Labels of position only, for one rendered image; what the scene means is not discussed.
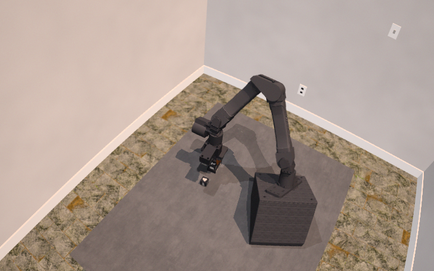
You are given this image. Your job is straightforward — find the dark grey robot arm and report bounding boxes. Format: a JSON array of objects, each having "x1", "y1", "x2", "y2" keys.
[{"x1": 192, "y1": 74, "x2": 302, "y2": 198}]

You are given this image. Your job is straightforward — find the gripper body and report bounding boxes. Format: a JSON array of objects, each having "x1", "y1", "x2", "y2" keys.
[{"x1": 201, "y1": 142, "x2": 228, "y2": 161}]

